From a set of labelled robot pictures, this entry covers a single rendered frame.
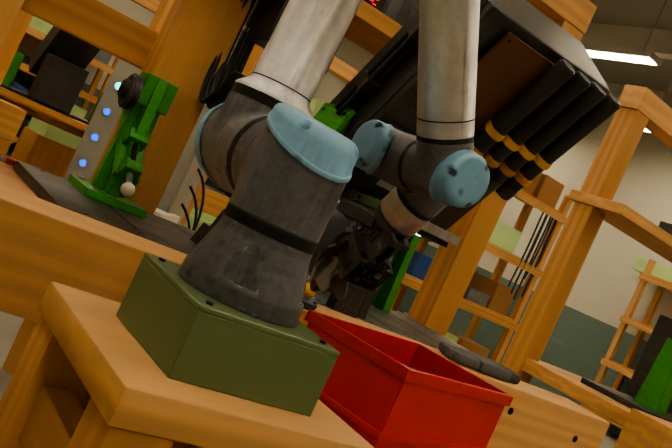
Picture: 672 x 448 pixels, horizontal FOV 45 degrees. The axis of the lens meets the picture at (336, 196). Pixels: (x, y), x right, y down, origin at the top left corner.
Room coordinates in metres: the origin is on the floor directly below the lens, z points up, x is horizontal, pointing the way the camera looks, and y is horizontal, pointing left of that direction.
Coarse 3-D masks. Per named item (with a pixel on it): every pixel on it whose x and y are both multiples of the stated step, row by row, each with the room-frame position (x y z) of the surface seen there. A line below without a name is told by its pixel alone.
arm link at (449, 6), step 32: (448, 0) 0.98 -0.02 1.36; (448, 32) 0.99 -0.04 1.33; (448, 64) 1.00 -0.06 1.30; (448, 96) 1.01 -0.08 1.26; (416, 128) 1.07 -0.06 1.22; (448, 128) 1.02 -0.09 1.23; (416, 160) 1.07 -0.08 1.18; (448, 160) 1.03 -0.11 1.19; (480, 160) 1.03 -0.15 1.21; (416, 192) 1.10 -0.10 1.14; (448, 192) 1.02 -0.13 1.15; (480, 192) 1.04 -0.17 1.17
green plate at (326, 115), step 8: (328, 104) 1.70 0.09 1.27; (320, 112) 1.70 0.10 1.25; (328, 112) 1.67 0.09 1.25; (344, 112) 1.63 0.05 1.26; (352, 112) 1.62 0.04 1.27; (320, 120) 1.68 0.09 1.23; (328, 120) 1.65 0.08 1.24; (336, 120) 1.63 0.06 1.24; (344, 120) 1.61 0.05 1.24; (336, 128) 1.61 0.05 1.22; (344, 128) 1.63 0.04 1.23
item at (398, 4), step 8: (392, 0) 1.99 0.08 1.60; (400, 0) 1.96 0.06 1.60; (408, 0) 1.95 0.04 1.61; (392, 8) 1.98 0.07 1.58; (400, 8) 1.95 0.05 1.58; (408, 8) 1.96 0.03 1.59; (416, 8) 1.97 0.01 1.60; (392, 16) 1.97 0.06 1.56; (400, 16) 1.95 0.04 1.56; (408, 16) 1.96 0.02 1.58; (400, 24) 1.96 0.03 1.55
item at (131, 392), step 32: (64, 288) 1.00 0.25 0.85; (64, 320) 0.92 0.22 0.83; (96, 320) 0.92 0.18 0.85; (64, 352) 0.89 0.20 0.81; (96, 352) 0.82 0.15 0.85; (128, 352) 0.85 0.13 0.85; (96, 384) 0.79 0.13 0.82; (128, 384) 0.75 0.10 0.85; (160, 384) 0.79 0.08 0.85; (128, 416) 0.75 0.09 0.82; (160, 416) 0.77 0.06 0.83; (192, 416) 0.78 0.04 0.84; (224, 416) 0.80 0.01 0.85; (256, 416) 0.84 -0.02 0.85; (288, 416) 0.89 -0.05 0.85; (320, 416) 0.95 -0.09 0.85
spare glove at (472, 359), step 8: (440, 344) 1.70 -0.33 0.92; (448, 344) 1.70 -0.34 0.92; (448, 352) 1.65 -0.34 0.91; (456, 352) 1.64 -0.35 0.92; (464, 352) 1.67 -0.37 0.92; (472, 352) 1.73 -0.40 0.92; (456, 360) 1.63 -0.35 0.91; (464, 360) 1.63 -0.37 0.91; (472, 360) 1.65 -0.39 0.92; (480, 360) 1.67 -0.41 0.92; (488, 360) 1.72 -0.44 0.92; (480, 368) 1.66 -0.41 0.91; (488, 368) 1.67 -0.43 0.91; (496, 368) 1.68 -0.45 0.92; (504, 368) 1.71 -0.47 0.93; (496, 376) 1.68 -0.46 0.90; (504, 376) 1.69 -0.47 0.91; (512, 376) 1.71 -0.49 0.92
